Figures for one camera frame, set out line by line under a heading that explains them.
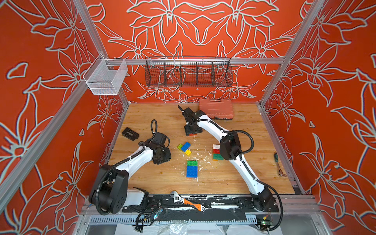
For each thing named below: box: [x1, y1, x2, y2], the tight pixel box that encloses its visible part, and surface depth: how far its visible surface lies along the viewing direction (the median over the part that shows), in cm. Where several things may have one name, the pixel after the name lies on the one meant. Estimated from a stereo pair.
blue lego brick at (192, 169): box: [186, 165, 198, 174], surface depth 83 cm
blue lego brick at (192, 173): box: [186, 169, 198, 178], surface depth 82 cm
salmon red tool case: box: [198, 98, 234, 120], surface depth 114 cm
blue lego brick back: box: [181, 141, 191, 153], surface depth 94 cm
